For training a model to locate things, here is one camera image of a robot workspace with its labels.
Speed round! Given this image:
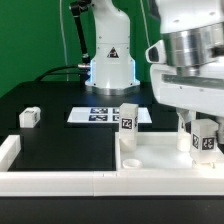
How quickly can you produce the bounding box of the white hanging cable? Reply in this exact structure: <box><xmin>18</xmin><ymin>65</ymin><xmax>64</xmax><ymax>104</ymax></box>
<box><xmin>58</xmin><ymin>0</ymin><xmax>70</xmax><ymax>66</ymax></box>

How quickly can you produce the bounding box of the white marker sheet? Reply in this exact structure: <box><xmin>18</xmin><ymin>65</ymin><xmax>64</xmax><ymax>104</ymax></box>
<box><xmin>67</xmin><ymin>107</ymin><xmax>153</xmax><ymax>125</ymax></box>

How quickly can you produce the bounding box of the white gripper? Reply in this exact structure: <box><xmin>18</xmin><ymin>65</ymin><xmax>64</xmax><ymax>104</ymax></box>
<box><xmin>145</xmin><ymin>40</ymin><xmax>224</xmax><ymax>144</ymax></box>

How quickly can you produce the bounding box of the black cable bundle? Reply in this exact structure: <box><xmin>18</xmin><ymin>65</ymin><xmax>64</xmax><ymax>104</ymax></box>
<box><xmin>34</xmin><ymin>63</ymin><xmax>91</xmax><ymax>83</ymax></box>

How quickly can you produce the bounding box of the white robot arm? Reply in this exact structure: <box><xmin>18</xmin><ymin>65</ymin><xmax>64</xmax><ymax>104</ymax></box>
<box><xmin>70</xmin><ymin>0</ymin><xmax>224</xmax><ymax>144</ymax></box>

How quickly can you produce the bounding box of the white square tabletop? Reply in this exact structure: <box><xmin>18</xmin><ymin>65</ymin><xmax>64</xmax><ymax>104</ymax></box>
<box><xmin>115</xmin><ymin>132</ymin><xmax>224</xmax><ymax>172</ymax></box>

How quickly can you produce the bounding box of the white U-shaped obstacle fence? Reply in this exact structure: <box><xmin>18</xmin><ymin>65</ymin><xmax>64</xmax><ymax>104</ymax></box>
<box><xmin>0</xmin><ymin>135</ymin><xmax>224</xmax><ymax>197</ymax></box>

